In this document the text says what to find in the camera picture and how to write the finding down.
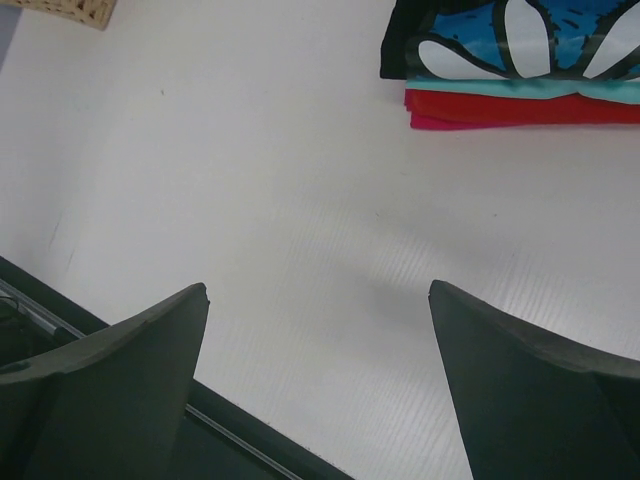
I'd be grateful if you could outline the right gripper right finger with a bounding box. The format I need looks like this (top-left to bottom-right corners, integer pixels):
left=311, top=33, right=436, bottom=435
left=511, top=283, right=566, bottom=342
left=429, top=280, right=639, bottom=479

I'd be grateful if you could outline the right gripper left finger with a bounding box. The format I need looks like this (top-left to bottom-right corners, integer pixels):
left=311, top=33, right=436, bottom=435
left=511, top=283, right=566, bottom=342
left=1, top=283, right=209, bottom=479

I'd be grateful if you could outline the red t shirt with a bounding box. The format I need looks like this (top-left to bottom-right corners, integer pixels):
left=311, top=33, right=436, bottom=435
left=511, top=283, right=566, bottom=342
left=405, top=89, right=639, bottom=127

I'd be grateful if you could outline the blue flower print t shirt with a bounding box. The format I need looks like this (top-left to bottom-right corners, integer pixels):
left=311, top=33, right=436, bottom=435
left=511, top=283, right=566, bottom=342
left=405, top=0, right=639, bottom=105

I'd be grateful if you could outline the wicker basket with liner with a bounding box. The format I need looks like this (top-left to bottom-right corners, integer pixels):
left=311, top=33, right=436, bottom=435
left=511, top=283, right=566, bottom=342
left=0, top=0, right=117, bottom=31

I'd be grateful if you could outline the magenta folded t shirt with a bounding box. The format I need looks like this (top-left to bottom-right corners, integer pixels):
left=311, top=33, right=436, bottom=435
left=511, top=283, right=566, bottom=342
left=409, top=113, right=506, bottom=132

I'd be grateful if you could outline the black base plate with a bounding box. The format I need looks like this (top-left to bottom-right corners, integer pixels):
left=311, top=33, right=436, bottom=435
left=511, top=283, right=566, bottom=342
left=1, top=261, right=343, bottom=479

